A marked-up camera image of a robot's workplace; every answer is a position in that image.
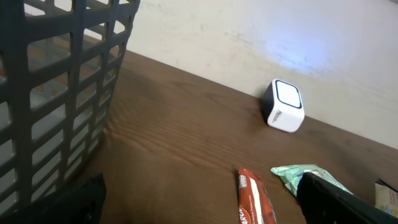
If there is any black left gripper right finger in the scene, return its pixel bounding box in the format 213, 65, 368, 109
297, 172, 397, 224

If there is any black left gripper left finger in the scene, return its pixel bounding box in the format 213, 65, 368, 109
1, 173, 106, 224

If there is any light green wet wipes pack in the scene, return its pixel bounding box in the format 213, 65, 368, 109
270, 164, 353, 197

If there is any cream snack bag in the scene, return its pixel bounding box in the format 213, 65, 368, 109
374, 179, 397, 218

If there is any long orange snack bar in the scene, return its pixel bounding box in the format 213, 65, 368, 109
238, 167, 277, 224

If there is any white barcode scanner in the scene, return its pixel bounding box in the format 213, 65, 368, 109
260, 79, 305, 133

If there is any grey plastic shopping basket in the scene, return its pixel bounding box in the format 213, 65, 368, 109
1, 0, 140, 216

